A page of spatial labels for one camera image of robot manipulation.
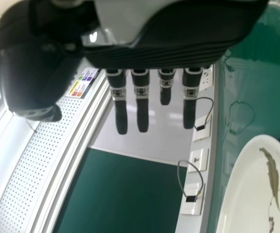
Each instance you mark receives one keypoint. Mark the plate with brown leaf pattern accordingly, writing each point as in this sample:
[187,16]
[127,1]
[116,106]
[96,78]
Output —
[251,182]

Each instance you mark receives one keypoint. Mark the white socket strip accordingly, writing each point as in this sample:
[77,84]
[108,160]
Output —
[198,157]

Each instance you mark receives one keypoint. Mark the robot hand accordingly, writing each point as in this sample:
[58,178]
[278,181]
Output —
[166,36]

